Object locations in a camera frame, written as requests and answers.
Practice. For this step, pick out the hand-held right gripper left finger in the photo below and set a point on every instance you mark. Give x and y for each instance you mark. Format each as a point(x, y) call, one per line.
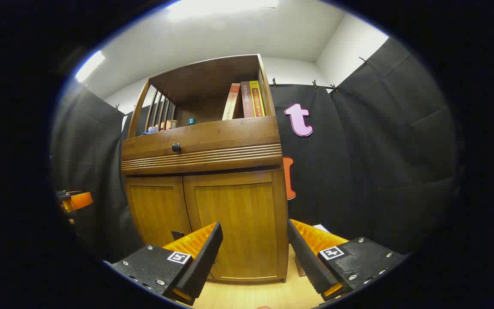
point(206, 253)

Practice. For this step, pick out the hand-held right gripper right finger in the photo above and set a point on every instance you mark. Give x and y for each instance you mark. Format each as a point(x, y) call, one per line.
point(305, 257)

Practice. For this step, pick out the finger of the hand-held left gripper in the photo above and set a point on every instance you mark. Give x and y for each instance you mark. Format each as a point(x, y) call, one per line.
point(79, 200)

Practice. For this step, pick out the wooden cabinet door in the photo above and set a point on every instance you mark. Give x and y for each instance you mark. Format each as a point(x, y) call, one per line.
point(157, 210)
point(238, 206)

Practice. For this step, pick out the wooden double-door shoe cabinet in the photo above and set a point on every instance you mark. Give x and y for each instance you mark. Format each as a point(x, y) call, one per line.
point(204, 81)

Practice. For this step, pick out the wooden cabinet drawer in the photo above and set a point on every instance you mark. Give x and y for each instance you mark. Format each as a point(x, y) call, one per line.
point(230, 137)

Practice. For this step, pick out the small white card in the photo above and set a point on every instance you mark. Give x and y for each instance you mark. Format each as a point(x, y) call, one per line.
point(322, 228)

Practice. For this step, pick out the small blue object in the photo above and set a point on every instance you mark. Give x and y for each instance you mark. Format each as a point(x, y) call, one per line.
point(150, 130)

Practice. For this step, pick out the black round drawer knob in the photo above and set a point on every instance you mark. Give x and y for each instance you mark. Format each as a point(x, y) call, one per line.
point(176, 147)

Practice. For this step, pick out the ceiling light strip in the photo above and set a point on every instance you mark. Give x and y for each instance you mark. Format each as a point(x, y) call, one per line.
point(89, 65)

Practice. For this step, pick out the red and white book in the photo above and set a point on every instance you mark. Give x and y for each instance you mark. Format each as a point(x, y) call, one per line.
point(232, 103)

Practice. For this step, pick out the maroon book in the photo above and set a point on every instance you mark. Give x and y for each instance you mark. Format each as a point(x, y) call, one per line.
point(247, 101)

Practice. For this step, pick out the yellow book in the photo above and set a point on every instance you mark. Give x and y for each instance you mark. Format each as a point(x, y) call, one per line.
point(257, 99)

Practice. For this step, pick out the row of black cloth clips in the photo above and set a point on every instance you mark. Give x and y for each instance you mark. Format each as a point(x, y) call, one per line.
point(314, 83)

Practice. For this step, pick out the large ceiling light panel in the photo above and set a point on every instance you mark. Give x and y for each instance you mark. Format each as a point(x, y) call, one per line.
point(223, 6)

